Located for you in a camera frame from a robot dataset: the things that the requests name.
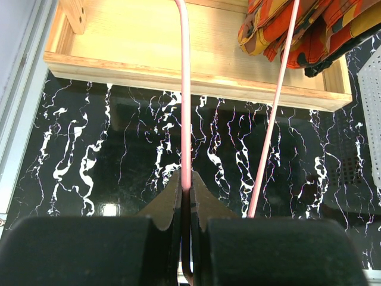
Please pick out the wooden clothes rack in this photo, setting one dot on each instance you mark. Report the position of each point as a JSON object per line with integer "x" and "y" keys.
{"x": 138, "y": 44}

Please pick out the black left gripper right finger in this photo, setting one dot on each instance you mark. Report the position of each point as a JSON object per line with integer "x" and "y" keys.
{"x": 230, "y": 250}

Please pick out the black white patterned trousers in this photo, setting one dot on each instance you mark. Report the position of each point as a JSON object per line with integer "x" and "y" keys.
{"x": 352, "y": 43}

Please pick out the pink wire hanger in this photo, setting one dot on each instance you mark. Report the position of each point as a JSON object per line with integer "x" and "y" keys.
{"x": 186, "y": 133}

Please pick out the white plastic basket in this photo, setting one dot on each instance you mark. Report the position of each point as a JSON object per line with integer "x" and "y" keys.
{"x": 369, "y": 83}

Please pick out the orange patterned trousers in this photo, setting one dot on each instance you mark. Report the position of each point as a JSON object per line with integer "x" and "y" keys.
{"x": 321, "y": 28}

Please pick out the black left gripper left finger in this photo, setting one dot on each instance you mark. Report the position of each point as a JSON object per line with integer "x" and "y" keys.
{"x": 106, "y": 250}

